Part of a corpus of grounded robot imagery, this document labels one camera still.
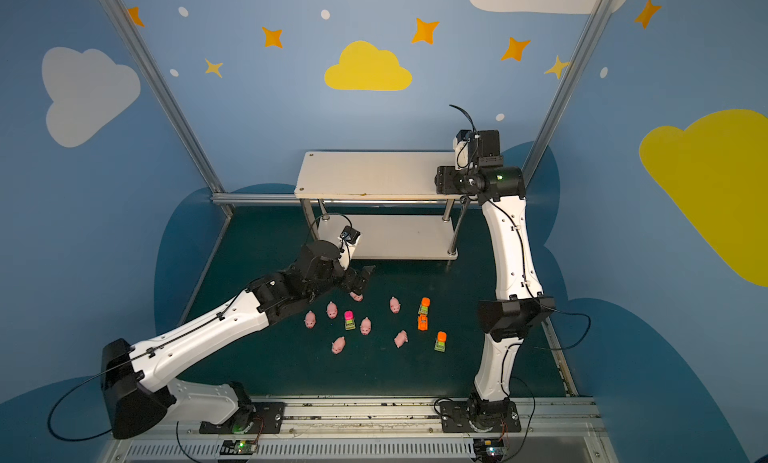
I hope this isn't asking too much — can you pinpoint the left controller board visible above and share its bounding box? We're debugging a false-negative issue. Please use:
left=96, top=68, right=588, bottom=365
left=219, top=439, right=258, bottom=457

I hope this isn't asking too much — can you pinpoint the orange green toy truck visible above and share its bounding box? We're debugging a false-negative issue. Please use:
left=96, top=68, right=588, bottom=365
left=418, top=297, right=431, bottom=315

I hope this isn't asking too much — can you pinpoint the rear aluminium crossbar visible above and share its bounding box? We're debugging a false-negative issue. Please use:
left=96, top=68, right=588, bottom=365
left=210, top=192, right=462, bottom=206

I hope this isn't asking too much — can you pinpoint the orange green toy car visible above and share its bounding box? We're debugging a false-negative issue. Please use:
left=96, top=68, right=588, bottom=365
left=434, top=331, right=447, bottom=353

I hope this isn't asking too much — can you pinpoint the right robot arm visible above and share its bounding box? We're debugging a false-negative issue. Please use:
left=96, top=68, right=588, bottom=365
left=434, top=166, right=554, bottom=432

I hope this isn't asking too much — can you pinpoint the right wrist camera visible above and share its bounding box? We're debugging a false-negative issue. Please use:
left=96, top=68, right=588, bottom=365
left=453, top=129, right=504, bottom=170

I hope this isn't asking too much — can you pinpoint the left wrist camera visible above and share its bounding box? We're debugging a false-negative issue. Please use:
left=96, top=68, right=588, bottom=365
left=339, top=225, right=361, bottom=249

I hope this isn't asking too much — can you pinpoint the left aluminium frame post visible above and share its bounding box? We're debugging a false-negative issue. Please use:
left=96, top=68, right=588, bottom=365
left=98, top=0, right=224, bottom=196

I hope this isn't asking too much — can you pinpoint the right aluminium frame post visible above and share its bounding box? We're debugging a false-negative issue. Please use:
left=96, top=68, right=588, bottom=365
left=522, top=0, right=618, bottom=187

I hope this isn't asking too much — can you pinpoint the right controller board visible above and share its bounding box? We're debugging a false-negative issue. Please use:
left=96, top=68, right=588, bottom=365
left=473, top=439, right=507, bottom=463

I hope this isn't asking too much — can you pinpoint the controller board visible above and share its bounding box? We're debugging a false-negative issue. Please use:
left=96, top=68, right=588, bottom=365
left=219, top=439, right=258, bottom=457
left=473, top=439, right=507, bottom=463

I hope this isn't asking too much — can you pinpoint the aluminium frame post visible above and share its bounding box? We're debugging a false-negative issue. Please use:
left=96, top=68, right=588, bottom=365
left=522, top=0, right=618, bottom=187
left=98, top=0, right=224, bottom=196

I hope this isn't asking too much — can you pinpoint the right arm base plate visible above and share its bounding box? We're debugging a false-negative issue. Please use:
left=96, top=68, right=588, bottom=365
left=434, top=399, right=522, bottom=433

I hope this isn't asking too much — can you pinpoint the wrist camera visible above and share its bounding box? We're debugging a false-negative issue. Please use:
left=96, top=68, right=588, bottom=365
left=453, top=129, right=504, bottom=170
left=339, top=225, right=361, bottom=249

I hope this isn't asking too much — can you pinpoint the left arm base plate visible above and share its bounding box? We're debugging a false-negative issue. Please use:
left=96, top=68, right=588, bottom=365
left=199, top=402, right=286, bottom=435

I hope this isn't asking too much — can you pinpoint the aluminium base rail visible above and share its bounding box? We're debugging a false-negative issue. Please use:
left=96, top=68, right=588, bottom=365
left=100, top=397, right=618, bottom=462

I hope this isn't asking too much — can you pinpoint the pink green toy truck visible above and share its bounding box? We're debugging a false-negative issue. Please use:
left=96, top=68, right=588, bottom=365
left=344, top=310, right=356, bottom=331

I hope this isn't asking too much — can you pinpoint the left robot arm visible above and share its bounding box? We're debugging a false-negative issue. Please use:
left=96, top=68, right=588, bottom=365
left=100, top=240, right=375, bottom=439

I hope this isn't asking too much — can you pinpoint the white two-tier shelf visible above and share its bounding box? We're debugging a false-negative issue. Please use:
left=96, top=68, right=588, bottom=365
left=295, top=150, right=460, bottom=261

